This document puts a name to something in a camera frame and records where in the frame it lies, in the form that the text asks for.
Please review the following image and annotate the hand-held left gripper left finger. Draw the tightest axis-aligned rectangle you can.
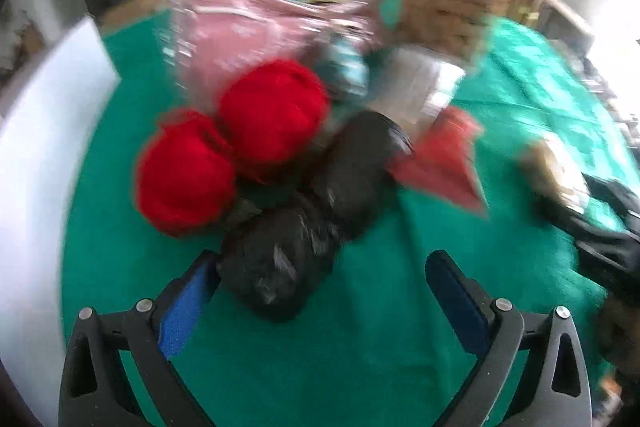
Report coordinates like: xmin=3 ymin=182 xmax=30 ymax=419
xmin=59 ymin=249 xmax=221 ymax=427

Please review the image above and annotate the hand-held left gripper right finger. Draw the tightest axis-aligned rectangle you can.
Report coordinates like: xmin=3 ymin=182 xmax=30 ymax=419
xmin=425 ymin=249 xmax=594 ymax=427

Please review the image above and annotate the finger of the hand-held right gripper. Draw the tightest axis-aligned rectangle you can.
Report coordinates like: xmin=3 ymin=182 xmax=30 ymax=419
xmin=584 ymin=174 xmax=640 ymax=219
xmin=534 ymin=196 xmax=632 ymax=253

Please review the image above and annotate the tan and white packet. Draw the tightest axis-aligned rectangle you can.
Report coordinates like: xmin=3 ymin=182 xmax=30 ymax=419
xmin=517 ymin=141 xmax=592 ymax=210

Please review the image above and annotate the blue patterned pouch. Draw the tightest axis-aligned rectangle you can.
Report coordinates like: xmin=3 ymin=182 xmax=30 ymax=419
xmin=319 ymin=34 xmax=372 ymax=101

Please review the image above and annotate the green tablecloth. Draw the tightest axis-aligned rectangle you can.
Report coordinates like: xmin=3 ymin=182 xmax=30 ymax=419
xmin=60 ymin=0 xmax=637 ymax=427

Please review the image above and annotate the red yarn ball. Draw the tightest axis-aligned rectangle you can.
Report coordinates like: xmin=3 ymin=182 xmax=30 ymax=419
xmin=135 ymin=109 xmax=239 ymax=239
xmin=218 ymin=59 xmax=332 ymax=181

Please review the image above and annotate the red snack packet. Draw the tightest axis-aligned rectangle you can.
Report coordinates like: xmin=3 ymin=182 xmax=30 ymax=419
xmin=387 ymin=107 xmax=489 ymax=216

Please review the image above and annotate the wooden chair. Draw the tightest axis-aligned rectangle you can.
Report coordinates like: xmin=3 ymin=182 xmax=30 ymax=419
xmin=509 ymin=0 xmax=597 ymax=50

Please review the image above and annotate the pink cloth in clear bag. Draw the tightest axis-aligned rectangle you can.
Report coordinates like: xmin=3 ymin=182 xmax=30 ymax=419
xmin=164 ymin=0 xmax=387 ymax=108

